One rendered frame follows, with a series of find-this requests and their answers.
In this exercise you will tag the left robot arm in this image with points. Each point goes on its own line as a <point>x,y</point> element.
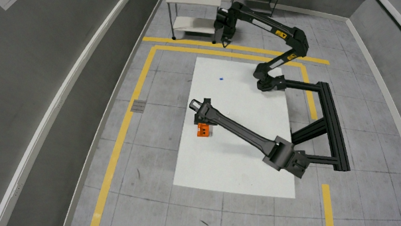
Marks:
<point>285,156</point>

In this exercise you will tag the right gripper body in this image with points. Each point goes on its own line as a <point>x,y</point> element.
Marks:
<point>231,32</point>

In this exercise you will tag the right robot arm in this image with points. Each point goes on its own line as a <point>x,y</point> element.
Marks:
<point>298,42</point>

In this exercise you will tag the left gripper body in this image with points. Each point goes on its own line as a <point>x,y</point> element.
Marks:
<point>204,122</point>

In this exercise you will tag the orange rack of bins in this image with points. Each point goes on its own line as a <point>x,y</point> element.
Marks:
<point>200,130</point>

